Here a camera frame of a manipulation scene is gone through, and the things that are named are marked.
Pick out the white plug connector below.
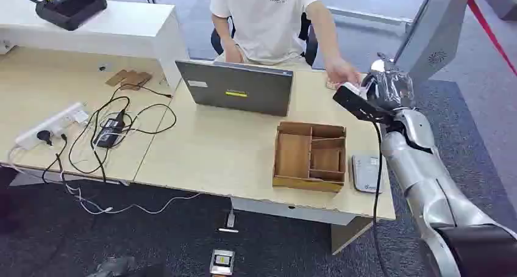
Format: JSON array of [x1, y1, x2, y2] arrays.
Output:
[[218, 208, 240, 234]]

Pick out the person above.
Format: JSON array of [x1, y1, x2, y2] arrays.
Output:
[[209, 0, 362, 88]]

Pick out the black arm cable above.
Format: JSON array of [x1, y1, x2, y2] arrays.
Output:
[[371, 121, 385, 277]]

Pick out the black power cable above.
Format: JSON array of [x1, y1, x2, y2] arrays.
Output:
[[41, 83, 178, 184]]

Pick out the black router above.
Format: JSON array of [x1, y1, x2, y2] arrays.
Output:
[[7, 0, 109, 32]]

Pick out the grey laptop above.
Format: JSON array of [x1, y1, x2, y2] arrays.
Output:
[[175, 59, 294, 118]]

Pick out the black power adapter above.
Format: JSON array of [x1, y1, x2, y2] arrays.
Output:
[[92, 110, 127, 149]]

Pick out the person's left hand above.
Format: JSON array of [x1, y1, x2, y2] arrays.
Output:
[[324, 58, 361, 87]]

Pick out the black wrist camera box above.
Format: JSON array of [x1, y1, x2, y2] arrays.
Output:
[[332, 82, 392, 125]]

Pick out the pale wooden desk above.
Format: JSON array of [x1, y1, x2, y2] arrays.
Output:
[[0, 45, 397, 256]]

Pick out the white raised counter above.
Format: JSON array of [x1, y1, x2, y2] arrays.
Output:
[[0, 0, 190, 93]]

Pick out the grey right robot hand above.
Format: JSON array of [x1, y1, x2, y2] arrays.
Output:
[[361, 52, 416, 115]]

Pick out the white cable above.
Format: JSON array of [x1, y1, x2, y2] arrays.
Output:
[[7, 145, 202, 216]]

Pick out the grey card reader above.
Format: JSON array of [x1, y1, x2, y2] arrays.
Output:
[[350, 154, 383, 195]]

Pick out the red strap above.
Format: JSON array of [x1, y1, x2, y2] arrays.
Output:
[[466, 0, 517, 77]]

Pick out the silver floor socket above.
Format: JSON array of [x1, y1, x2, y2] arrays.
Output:
[[209, 248, 236, 277]]

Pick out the white power strip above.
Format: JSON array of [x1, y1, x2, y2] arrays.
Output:
[[15, 101, 90, 151]]

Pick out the black chair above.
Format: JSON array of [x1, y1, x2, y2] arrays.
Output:
[[210, 12, 319, 67]]

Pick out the grey standing panel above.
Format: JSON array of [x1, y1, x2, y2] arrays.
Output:
[[392, 0, 517, 84]]

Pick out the wooden compartment box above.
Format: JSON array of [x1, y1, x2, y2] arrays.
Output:
[[272, 121, 348, 194]]

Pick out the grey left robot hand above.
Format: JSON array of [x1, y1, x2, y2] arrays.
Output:
[[85, 256, 137, 277]]

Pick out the brown wooden pieces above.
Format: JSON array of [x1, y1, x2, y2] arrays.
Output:
[[105, 68, 153, 92]]

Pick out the person's right hand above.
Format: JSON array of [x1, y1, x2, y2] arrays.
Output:
[[223, 41, 246, 64]]

